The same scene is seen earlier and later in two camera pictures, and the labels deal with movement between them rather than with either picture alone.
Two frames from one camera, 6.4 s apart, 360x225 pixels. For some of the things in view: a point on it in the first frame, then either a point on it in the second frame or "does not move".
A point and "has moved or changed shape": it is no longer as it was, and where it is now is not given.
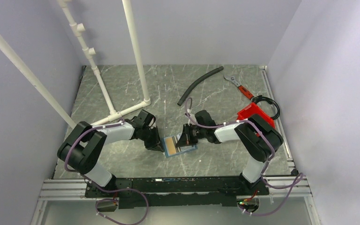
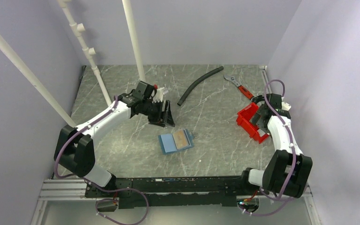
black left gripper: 155,144 → 165,117
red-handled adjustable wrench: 244,91 does not move
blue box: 179,150 has moved or changed shape
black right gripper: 185,138 → 257,120
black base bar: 174,192 does not move
